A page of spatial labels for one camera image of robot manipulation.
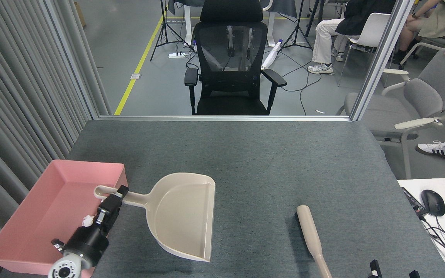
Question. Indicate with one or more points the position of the beige hand brush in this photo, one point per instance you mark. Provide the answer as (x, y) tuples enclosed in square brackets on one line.
[(309, 231)]

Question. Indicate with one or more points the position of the white plastic chair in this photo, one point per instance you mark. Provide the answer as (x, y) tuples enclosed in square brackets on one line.
[(375, 31)]

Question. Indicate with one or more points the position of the white power strip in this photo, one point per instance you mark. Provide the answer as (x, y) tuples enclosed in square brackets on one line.
[(177, 55)]

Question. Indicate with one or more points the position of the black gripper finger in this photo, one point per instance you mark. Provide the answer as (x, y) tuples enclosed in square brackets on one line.
[(414, 274), (375, 270), (123, 190), (108, 212)]

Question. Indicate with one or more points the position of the grey padded armchair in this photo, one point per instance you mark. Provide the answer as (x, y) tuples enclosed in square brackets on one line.
[(423, 92)]

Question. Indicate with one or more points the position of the black computer mouse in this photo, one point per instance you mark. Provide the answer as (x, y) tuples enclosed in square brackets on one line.
[(433, 202)]

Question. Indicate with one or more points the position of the black tripod stand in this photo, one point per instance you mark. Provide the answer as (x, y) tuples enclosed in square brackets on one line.
[(299, 31), (164, 31)]

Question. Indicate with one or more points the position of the seated person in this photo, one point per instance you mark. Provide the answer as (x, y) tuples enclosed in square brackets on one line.
[(439, 19)]

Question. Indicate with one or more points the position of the silver aluminium post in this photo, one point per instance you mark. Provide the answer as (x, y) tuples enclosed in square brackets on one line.
[(381, 58)]

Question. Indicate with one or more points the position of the white standing desk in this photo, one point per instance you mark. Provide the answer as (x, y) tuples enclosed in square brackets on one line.
[(187, 23)]

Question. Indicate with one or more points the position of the person in pale trousers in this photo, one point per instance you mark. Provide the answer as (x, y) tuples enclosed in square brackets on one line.
[(346, 27)]

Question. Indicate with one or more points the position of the floor socket plate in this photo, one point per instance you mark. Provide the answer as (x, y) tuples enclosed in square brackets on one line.
[(135, 76)]

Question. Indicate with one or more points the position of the pink plastic bin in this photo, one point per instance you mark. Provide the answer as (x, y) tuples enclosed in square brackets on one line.
[(52, 208)]

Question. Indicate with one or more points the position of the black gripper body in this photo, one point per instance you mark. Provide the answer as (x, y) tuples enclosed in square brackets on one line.
[(87, 243)]

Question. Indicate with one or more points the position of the black mesh office chair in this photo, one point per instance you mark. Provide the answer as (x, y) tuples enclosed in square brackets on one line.
[(230, 58)]

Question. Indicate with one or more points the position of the small black device box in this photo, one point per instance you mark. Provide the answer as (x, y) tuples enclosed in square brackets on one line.
[(413, 200)]

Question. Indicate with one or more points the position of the white paper ball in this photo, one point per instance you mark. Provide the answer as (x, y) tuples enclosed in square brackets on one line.
[(87, 221)]

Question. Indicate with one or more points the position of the silver table edge rail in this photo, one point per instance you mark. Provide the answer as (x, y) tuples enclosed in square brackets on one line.
[(226, 118)]

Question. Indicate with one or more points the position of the beige plastic dustpan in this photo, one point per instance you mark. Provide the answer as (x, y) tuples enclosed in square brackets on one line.
[(184, 216)]

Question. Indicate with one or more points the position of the grey pleated curtain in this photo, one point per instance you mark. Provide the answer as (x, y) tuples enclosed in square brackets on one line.
[(21, 85)]

